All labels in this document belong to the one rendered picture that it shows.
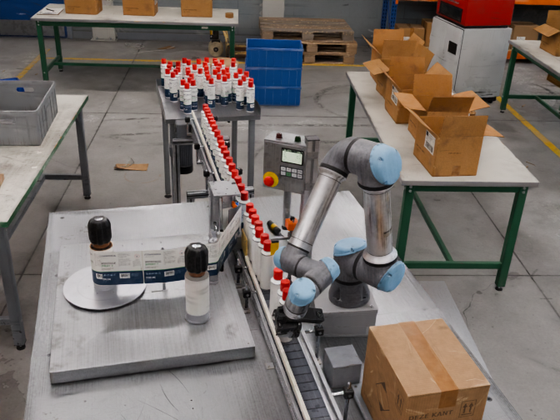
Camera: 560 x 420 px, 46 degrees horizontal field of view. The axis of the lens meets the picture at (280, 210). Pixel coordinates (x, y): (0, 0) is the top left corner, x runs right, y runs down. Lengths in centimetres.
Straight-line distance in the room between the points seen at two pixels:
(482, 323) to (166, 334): 225
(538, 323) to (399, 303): 170
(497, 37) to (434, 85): 328
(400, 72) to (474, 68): 289
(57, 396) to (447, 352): 121
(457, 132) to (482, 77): 402
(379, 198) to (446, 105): 216
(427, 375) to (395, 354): 11
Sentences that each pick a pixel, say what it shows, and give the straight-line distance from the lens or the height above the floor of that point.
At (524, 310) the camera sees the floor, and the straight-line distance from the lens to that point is 432.
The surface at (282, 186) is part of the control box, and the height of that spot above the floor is 131.
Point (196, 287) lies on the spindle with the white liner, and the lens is 231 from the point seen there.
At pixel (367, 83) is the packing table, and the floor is 78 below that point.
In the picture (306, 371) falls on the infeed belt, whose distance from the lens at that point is 222.
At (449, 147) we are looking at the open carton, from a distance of 386.
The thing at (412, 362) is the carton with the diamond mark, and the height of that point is 112.
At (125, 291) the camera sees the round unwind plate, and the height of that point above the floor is 89.
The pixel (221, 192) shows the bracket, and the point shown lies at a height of 114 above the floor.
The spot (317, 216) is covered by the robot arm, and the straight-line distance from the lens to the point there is 210.
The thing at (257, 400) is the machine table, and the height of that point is 83.
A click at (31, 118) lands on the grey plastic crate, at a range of 412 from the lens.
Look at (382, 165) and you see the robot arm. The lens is 201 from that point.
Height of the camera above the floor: 234
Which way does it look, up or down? 28 degrees down
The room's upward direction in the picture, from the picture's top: 3 degrees clockwise
